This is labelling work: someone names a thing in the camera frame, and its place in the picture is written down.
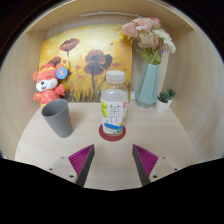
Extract wooden wall shelf unit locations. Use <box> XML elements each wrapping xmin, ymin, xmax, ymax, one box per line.
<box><xmin>24</xmin><ymin>0</ymin><xmax>196</xmax><ymax>34</ymax></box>

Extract pink white artificial flowers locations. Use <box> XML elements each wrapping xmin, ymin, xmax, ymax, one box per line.
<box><xmin>122</xmin><ymin>17</ymin><xmax>176</xmax><ymax>65</ymax></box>

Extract small potted succulent front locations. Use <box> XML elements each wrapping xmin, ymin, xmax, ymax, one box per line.
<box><xmin>156</xmin><ymin>90</ymin><xmax>169</xmax><ymax>112</ymax></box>

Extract yellow poppy flower painting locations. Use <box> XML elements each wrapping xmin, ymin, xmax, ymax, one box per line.
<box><xmin>39</xmin><ymin>24</ymin><xmax>132</xmax><ymax>102</ymax></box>

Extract teal geometric vase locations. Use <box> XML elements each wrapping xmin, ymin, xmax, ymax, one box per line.
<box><xmin>135</xmin><ymin>63</ymin><xmax>159</xmax><ymax>108</ymax></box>

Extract red plush mouse toy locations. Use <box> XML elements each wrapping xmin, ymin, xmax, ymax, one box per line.
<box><xmin>33</xmin><ymin>63</ymin><xmax>67</xmax><ymax>107</ymax></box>

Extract small potted succulent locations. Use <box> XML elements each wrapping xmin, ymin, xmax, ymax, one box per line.
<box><xmin>156</xmin><ymin>90</ymin><xmax>169</xmax><ymax>112</ymax></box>
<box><xmin>167</xmin><ymin>88</ymin><xmax>176</xmax><ymax>108</ymax></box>

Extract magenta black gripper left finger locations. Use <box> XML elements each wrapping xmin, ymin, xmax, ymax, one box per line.
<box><xmin>46</xmin><ymin>143</ymin><xmax>96</xmax><ymax>188</ymax></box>

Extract clear plastic tea bottle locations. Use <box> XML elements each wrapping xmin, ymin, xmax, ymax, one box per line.
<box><xmin>101</xmin><ymin>70</ymin><xmax>128</xmax><ymax>136</ymax></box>

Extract grey plastic cup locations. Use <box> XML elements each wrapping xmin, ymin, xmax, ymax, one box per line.
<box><xmin>42</xmin><ymin>99</ymin><xmax>73</xmax><ymax>138</ymax></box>

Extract small potted succulent back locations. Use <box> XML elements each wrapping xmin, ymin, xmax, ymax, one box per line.
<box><xmin>167</xmin><ymin>88</ymin><xmax>176</xmax><ymax>108</ymax></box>

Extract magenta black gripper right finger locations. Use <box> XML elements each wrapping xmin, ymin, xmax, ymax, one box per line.
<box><xmin>131</xmin><ymin>143</ymin><xmax>182</xmax><ymax>187</ymax></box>

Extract dark red round coaster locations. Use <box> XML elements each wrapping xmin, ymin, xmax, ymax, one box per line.
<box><xmin>99</xmin><ymin>124</ymin><xmax>126</xmax><ymax>142</ymax></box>

